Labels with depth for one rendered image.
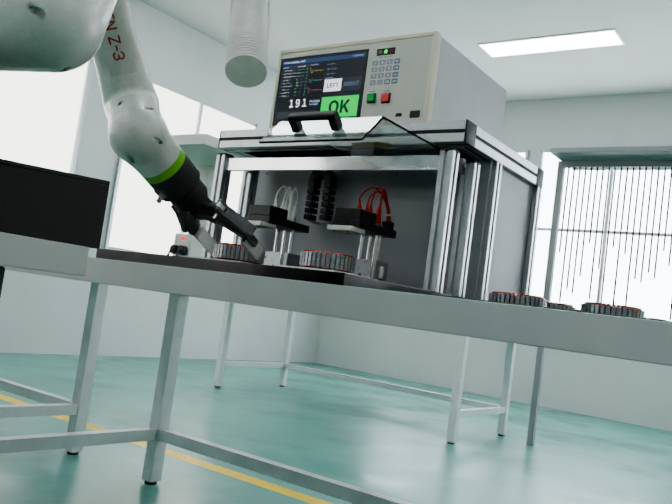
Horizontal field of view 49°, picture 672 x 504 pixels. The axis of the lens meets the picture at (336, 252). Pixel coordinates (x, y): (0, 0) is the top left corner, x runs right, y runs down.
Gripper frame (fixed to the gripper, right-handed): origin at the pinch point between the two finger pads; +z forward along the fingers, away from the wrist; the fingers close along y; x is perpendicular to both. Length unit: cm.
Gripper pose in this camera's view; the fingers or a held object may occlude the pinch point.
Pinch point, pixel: (235, 249)
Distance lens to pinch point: 160.7
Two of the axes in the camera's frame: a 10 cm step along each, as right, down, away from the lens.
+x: 4.0, -7.8, 4.7
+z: 4.3, 6.2, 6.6
